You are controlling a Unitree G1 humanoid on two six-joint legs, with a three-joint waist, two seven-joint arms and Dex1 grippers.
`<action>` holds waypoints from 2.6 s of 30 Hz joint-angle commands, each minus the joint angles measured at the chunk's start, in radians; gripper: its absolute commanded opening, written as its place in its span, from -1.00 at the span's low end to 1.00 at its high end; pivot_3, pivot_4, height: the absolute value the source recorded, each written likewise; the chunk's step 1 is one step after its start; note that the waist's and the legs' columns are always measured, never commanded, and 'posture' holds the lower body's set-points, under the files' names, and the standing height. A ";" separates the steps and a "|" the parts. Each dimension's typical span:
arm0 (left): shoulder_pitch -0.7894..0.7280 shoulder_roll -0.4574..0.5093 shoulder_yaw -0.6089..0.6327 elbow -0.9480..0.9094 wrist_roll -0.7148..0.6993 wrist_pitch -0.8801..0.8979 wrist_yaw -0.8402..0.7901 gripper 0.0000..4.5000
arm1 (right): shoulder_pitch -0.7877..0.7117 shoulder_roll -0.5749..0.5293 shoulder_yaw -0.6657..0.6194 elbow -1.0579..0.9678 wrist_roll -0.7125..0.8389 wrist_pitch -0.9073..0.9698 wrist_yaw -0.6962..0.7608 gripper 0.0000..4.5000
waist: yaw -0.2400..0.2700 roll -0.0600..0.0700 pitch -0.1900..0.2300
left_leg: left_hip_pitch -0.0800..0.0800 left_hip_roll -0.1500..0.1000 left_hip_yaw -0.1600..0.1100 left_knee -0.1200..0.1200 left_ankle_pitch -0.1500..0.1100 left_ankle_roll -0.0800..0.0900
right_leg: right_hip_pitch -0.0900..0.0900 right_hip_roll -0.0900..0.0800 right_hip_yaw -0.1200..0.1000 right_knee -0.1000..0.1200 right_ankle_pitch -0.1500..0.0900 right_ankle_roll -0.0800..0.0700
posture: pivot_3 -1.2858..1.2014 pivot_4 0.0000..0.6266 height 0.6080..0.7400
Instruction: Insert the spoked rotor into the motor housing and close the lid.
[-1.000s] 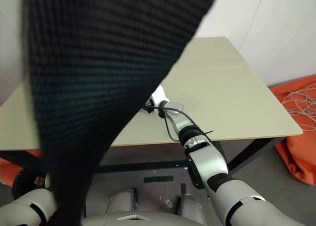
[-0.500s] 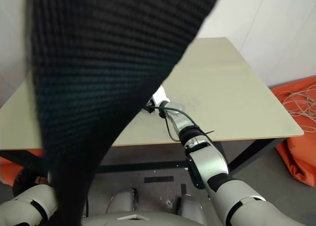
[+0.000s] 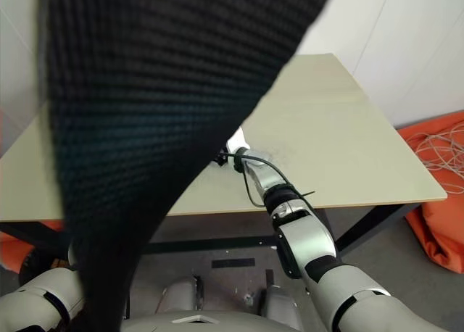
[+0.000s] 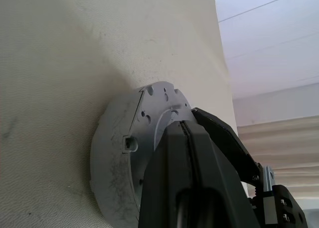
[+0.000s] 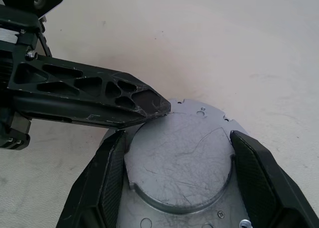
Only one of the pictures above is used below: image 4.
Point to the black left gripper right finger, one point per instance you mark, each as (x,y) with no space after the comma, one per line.
(219,193)

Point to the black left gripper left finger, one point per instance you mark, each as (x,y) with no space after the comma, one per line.
(164,175)

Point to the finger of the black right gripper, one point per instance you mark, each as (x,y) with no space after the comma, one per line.
(229,143)

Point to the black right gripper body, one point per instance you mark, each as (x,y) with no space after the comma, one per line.
(286,213)

